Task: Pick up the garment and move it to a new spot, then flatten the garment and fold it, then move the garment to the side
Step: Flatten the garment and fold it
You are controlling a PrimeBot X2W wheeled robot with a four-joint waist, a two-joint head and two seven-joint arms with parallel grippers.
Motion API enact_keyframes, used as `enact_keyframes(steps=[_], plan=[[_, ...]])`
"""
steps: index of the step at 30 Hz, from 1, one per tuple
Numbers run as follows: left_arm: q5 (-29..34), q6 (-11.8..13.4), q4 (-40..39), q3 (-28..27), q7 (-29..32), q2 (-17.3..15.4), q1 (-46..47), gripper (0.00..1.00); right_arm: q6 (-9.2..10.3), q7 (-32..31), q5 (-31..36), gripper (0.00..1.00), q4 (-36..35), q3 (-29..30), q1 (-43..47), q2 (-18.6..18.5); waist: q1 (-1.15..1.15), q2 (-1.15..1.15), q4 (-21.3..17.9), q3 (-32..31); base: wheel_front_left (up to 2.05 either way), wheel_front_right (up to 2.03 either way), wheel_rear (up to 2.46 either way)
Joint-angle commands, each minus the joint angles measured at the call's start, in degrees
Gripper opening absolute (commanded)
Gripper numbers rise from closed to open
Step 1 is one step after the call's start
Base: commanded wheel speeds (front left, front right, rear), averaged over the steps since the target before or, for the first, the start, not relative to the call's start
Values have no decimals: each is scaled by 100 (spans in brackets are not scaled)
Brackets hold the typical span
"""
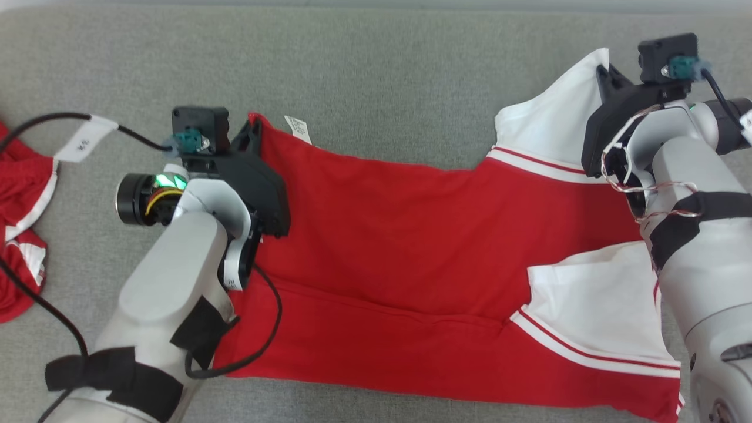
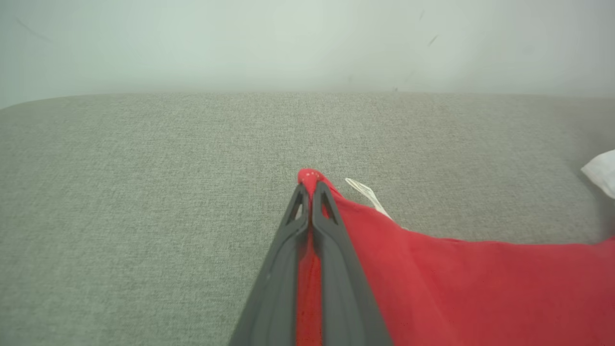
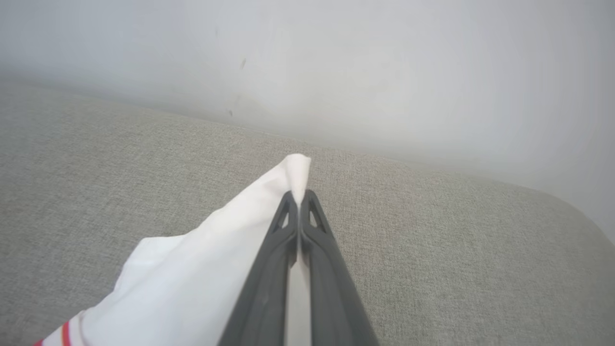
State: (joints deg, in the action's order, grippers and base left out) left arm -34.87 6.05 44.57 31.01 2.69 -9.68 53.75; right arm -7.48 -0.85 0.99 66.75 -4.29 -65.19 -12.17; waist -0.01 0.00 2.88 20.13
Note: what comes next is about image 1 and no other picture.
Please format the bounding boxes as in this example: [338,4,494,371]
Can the red shorts with white stripes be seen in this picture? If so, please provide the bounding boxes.
[0,122,60,324]

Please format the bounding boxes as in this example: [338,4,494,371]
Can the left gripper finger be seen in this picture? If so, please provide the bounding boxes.
[230,119,263,155]

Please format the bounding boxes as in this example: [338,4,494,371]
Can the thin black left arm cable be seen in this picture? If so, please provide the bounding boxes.
[184,263,284,380]

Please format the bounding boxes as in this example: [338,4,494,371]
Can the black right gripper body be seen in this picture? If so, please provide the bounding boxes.
[581,82,692,177]

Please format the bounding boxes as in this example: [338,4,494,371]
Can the red shirt with white sleeves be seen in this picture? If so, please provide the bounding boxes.
[211,48,686,423]

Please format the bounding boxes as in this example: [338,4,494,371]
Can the right camera cable teal plug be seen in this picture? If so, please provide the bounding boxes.
[661,54,744,127]

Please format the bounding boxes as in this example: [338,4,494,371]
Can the thin twisted red-white wire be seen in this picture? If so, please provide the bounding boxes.
[601,105,701,225]

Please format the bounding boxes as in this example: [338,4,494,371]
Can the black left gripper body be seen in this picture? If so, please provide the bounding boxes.
[181,153,292,238]

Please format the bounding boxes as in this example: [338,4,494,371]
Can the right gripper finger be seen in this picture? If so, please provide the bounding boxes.
[596,63,636,95]

